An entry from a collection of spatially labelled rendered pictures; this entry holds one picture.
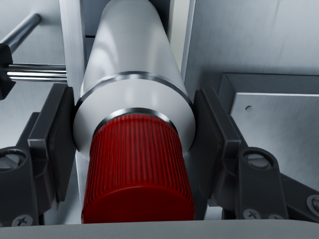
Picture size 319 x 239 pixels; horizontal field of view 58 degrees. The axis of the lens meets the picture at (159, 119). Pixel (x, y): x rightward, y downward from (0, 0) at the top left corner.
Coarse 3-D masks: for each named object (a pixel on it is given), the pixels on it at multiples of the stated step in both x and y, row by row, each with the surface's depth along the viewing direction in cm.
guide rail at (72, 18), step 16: (64, 0) 16; (80, 0) 16; (64, 16) 16; (80, 16) 17; (64, 32) 17; (80, 32) 17; (64, 48) 18; (80, 48) 18; (80, 64) 18; (80, 80) 19; (80, 160) 22; (80, 176) 23; (80, 192) 24
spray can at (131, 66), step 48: (144, 0) 22; (96, 48) 15; (144, 48) 13; (96, 96) 10; (144, 96) 10; (96, 144) 10; (144, 144) 9; (192, 144) 12; (96, 192) 8; (144, 192) 7
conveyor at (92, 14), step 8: (88, 0) 24; (96, 0) 24; (104, 0) 24; (152, 0) 24; (160, 0) 24; (168, 0) 24; (88, 8) 24; (96, 8) 24; (160, 8) 25; (168, 8) 25; (88, 16) 24; (96, 16) 24; (160, 16) 25; (168, 16) 25; (88, 24) 25; (96, 24) 25; (88, 32) 25; (88, 40) 26; (88, 48) 26; (88, 56) 26
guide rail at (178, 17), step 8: (176, 0) 21; (184, 0) 21; (176, 8) 21; (184, 8) 21; (176, 16) 22; (184, 16) 22; (168, 24) 24; (176, 24) 22; (184, 24) 22; (168, 32) 24; (176, 32) 22; (184, 32) 22; (176, 40) 23; (184, 40) 23; (176, 48) 23; (176, 56) 23
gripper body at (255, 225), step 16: (64, 224) 6; (80, 224) 6; (96, 224) 6; (112, 224) 6; (128, 224) 6; (144, 224) 6; (160, 224) 6; (176, 224) 6; (192, 224) 6; (208, 224) 6; (224, 224) 6; (240, 224) 6; (256, 224) 6; (272, 224) 6; (288, 224) 6; (304, 224) 6
